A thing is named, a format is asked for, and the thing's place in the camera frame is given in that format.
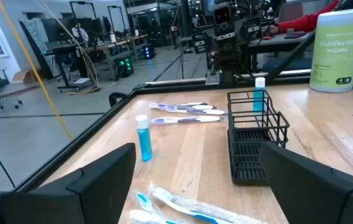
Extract black rolling desk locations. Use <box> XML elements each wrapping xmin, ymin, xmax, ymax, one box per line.
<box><xmin>41</xmin><ymin>43</ymin><xmax>98</xmax><ymax>93</ymax></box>

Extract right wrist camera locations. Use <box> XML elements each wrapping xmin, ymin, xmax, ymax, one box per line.
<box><xmin>213</xmin><ymin>4</ymin><xmax>232</xmax><ymax>26</ymax></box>

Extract yellow hanging cable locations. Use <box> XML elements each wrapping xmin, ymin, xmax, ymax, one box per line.
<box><xmin>0</xmin><ymin>0</ymin><xmax>74</xmax><ymax>141</ymax></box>

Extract cardboard box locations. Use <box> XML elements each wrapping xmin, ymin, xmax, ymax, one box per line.
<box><xmin>12</xmin><ymin>68</ymin><xmax>40</xmax><ymax>84</ymax></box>

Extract black wire caddy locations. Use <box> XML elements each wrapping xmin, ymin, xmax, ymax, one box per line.
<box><xmin>226</xmin><ymin>89</ymin><xmax>291</xmax><ymax>187</ymax></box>

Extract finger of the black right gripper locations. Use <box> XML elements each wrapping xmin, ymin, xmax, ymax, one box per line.
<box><xmin>191</xmin><ymin>32</ymin><xmax>209</xmax><ymax>54</ymax></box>
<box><xmin>246</xmin><ymin>17</ymin><xmax>262</xmax><ymax>41</ymax></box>

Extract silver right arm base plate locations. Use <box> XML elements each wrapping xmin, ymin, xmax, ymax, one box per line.
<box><xmin>205</xmin><ymin>70</ymin><xmax>222</xmax><ymax>85</ymax></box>

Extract computer tower blue lights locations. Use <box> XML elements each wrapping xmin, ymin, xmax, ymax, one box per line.
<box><xmin>142</xmin><ymin>45</ymin><xmax>156</xmax><ymax>60</ymax></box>

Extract black metal gantry frame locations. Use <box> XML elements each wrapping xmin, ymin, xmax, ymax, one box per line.
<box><xmin>69</xmin><ymin>1</ymin><xmax>98</xmax><ymax>32</ymax></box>
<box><xmin>107</xmin><ymin>5</ymin><xmax>127</xmax><ymax>32</ymax></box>

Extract black aluminium table frame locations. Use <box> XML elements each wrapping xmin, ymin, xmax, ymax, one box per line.
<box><xmin>14</xmin><ymin>30</ymin><xmax>353</xmax><ymax>192</ymax></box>

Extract person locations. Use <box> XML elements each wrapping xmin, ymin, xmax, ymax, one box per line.
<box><xmin>262</xmin><ymin>0</ymin><xmax>353</xmax><ymax>67</ymax></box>
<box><xmin>71</xmin><ymin>23</ymin><xmax>89</xmax><ymax>44</ymax></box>

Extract green disinfecting wipes canister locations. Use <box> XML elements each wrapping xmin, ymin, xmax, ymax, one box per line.
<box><xmin>309</xmin><ymin>7</ymin><xmax>353</xmax><ymax>93</ymax></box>

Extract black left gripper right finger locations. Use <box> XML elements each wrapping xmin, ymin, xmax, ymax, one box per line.
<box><xmin>259</xmin><ymin>141</ymin><xmax>353</xmax><ymax>224</ymax></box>

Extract grey office desk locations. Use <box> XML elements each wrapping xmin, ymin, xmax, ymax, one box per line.
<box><xmin>247</xmin><ymin>30</ymin><xmax>317</xmax><ymax>73</ymax></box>

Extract beige hanging cable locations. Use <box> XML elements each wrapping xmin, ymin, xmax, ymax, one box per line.
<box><xmin>32</xmin><ymin>0</ymin><xmax>103</xmax><ymax>96</ymax></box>

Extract long wooden desk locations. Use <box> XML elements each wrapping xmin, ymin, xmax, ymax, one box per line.
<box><xmin>83</xmin><ymin>34</ymin><xmax>149</xmax><ymax>82</ymax></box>

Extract blue white toothbrush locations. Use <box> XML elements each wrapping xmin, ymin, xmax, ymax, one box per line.
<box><xmin>134</xmin><ymin>191</ymin><xmax>158</xmax><ymax>215</ymax></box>
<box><xmin>127</xmin><ymin>208</ymin><xmax>179</xmax><ymax>224</ymax></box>
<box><xmin>150</xmin><ymin>185</ymin><xmax>238</xmax><ymax>224</ymax></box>

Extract blue mouthwash bottle white cap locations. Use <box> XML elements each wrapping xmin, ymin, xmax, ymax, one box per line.
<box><xmin>135</xmin><ymin>114</ymin><xmax>154</xmax><ymax>162</ymax></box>
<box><xmin>252</xmin><ymin>77</ymin><xmax>267</xmax><ymax>113</ymax></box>

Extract computer tower green lights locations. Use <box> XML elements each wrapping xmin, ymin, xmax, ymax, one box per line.
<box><xmin>114</xmin><ymin>55</ymin><xmax>135</xmax><ymax>78</ymax></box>

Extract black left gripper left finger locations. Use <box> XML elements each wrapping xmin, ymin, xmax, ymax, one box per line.
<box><xmin>0</xmin><ymin>142</ymin><xmax>137</xmax><ymax>224</ymax></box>

